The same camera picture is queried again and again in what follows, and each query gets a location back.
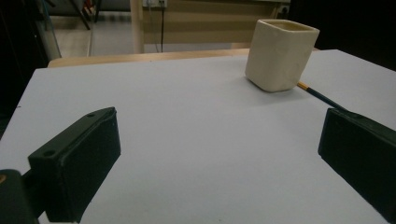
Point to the metal stand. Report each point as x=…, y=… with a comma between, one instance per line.
x=49, y=34

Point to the cream square ceramic cup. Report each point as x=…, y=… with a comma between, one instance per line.
x=277, y=56

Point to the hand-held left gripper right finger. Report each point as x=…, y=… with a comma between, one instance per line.
x=361, y=155

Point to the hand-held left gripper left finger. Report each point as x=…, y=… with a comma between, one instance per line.
x=77, y=168

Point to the white wall socket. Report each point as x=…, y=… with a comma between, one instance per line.
x=154, y=3

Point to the dark pencil with yellow end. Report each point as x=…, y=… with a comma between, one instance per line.
x=320, y=96

